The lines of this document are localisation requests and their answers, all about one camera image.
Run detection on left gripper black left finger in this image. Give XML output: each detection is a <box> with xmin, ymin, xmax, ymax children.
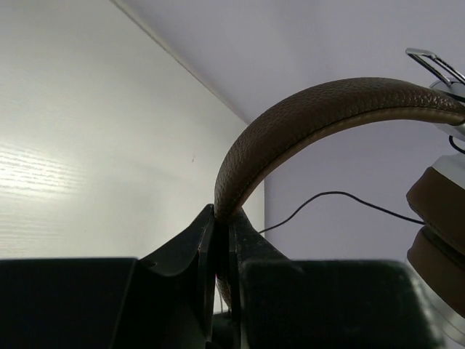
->
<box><xmin>1</xmin><ymin>205</ymin><xmax>214</xmax><ymax>348</ymax></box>

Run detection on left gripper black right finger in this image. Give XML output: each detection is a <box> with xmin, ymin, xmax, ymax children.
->
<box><xmin>228</xmin><ymin>213</ymin><xmax>445</xmax><ymax>348</ymax></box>

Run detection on thin black headphone cable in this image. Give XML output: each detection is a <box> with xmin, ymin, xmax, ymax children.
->
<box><xmin>258</xmin><ymin>190</ymin><xmax>426</xmax><ymax>233</ymax></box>

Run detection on brown silver headphones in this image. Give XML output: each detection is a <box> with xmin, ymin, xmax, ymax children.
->
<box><xmin>214</xmin><ymin>48</ymin><xmax>464</xmax><ymax>348</ymax></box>

